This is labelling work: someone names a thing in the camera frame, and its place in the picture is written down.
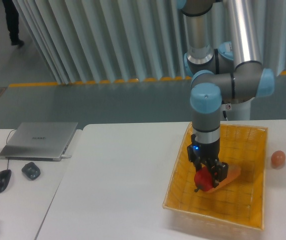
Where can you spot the red bell pepper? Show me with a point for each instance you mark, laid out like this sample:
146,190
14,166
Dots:
203,180

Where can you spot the person in dark clothes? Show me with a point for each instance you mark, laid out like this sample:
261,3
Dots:
12,22

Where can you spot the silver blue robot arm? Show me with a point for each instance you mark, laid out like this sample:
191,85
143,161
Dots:
219,76

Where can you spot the brown egg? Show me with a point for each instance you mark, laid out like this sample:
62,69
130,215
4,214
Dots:
278,158

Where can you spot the silver closed laptop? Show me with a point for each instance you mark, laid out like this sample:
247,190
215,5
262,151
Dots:
42,141

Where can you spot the triangular bread pastry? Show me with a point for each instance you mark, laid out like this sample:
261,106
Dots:
233,172

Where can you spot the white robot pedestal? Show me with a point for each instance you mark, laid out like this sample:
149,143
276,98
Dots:
236,110

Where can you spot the yellow woven basket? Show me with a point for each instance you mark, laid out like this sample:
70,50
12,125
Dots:
240,202

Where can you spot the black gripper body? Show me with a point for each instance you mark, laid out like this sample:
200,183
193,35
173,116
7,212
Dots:
206,153

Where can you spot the black computer mouse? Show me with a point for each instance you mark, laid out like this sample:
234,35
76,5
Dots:
5,176

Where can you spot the white usb plug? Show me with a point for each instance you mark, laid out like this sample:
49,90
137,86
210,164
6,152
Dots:
65,156

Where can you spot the dark grey small case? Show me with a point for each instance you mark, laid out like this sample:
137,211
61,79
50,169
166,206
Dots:
31,171

